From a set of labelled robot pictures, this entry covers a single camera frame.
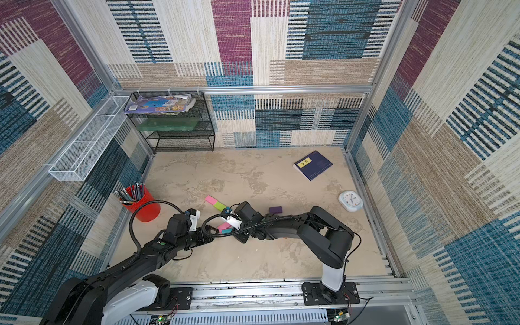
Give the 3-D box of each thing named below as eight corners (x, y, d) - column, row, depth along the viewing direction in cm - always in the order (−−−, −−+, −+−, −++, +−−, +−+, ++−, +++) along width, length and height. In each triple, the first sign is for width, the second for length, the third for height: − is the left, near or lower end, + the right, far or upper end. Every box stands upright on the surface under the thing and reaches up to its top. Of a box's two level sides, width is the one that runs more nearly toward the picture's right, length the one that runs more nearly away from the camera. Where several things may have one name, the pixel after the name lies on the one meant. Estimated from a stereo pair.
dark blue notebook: (310, 181, 109) (310, 178, 107) (293, 165, 116) (293, 163, 114) (332, 166, 115) (333, 163, 113) (315, 152, 122) (315, 149, 120)
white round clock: (341, 212, 97) (344, 208, 94) (337, 194, 103) (339, 190, 101) (362, 212, 97) (365, 208, 94) (356, 194, 103) (359, 190, 101)
